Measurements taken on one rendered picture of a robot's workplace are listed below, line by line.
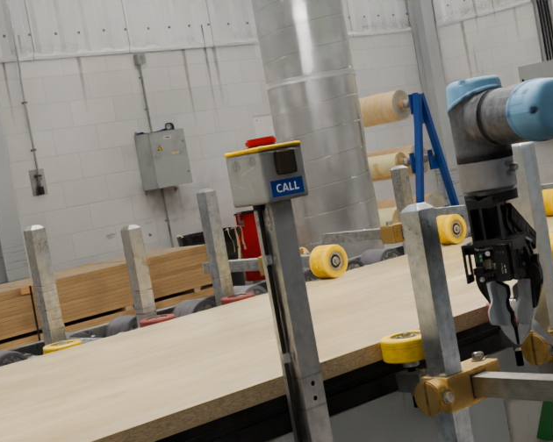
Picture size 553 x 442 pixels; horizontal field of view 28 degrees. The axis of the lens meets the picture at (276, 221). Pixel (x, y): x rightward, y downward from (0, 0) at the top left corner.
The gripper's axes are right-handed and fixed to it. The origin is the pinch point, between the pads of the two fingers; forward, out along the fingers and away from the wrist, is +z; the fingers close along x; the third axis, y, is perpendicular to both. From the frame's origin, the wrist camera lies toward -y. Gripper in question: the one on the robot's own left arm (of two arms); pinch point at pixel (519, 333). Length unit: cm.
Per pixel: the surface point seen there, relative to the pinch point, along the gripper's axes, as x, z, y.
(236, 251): -457, 42, -654
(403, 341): -18.5, 0.4, -2.5
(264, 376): -33.8, 0.8, 12.8
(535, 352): -4.0, 6.8, -18.1
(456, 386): -9.3, 6.2, 2.6
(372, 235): -86, -3, -141
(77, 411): -56, 1, 27
